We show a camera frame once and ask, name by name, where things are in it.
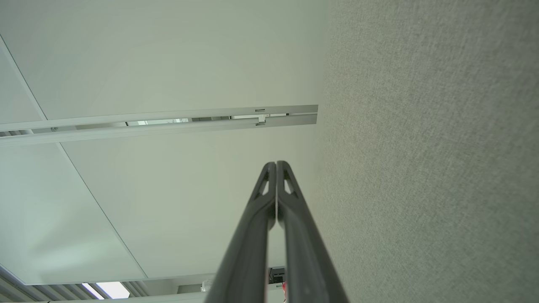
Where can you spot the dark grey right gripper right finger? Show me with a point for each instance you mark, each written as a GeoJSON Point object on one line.
{"type": "Point", "coordinates": [307, 261]}

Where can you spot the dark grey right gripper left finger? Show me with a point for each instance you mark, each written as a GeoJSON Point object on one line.
{"type": "Point", "coordinates": [244, 261]}

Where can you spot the rectangular ceiling light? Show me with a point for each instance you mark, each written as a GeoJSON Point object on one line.
{"type": "Point", "coordinates": [111, 290]}

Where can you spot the small black wall device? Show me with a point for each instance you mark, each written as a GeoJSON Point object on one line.
{"type": "Point", "coordinates": [277, 275]}

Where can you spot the grey partition joint post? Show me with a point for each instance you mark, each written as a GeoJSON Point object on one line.
{"type": "Point", "coordinates": [168, 122]}

